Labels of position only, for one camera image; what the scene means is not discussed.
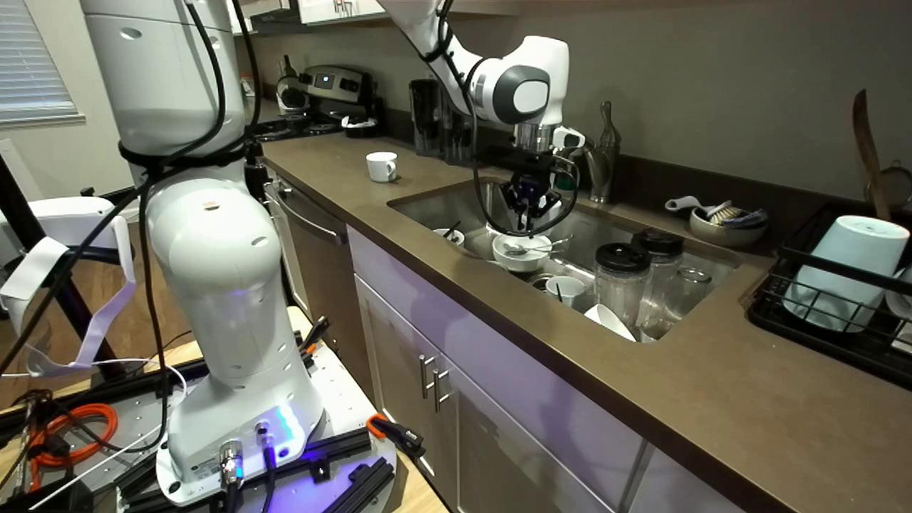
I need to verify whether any ceramic bowl with brushes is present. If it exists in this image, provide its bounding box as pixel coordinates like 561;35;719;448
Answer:
661;192;774;251

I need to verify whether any white flat strap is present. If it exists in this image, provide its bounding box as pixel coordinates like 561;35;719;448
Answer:
0;233;142;373

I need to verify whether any orange cable loop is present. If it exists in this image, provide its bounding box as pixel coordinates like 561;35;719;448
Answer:
24;400;122;469

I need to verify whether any white ceramic bowl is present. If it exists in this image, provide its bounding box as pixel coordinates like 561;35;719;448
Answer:
489;230;560;279

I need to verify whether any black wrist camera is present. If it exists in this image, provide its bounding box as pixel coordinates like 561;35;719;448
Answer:
551;122;588;159

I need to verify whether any black dish rack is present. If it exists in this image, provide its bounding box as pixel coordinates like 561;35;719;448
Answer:
748;202;912;394

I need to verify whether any white ceramic mug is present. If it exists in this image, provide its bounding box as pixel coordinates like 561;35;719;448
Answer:
363;149;405;189

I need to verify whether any stainless steel sink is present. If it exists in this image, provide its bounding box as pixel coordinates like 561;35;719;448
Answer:
386;176;755;347

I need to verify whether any pale blue cup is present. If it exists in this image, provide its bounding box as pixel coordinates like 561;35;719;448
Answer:
782;210;912;336

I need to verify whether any steel cabinet door handle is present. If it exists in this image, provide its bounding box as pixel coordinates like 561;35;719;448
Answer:
432;361;456;414
416;350;439;401

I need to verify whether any clear jar with black lid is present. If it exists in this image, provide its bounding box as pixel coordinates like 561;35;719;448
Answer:
590;239;655;331
634;226;691;287

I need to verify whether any white curved plate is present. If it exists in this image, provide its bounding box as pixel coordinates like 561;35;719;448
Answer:
581;303;641;346

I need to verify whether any white window blind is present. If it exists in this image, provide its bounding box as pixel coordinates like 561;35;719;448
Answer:
0;0;87;127

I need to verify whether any clear drinking glass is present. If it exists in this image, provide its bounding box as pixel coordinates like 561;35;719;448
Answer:
661;263;719;318

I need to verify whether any steel dishwasher front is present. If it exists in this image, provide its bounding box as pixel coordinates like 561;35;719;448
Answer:
269;173;377;394

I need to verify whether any robot mounting table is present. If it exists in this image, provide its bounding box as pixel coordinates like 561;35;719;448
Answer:
0;303;429;513

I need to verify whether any wooden spatula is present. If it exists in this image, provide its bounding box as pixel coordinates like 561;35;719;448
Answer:
846;89;893;217

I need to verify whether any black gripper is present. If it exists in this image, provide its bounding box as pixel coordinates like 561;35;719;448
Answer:
503;149;578;236

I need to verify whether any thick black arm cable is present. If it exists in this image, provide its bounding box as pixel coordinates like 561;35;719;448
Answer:
117;0;266;193

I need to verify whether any black tripod frame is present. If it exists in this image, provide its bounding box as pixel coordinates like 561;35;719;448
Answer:
0;153;131;385

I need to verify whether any black orange bar clamp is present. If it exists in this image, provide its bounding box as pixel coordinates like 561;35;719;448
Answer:
363;411;432;478

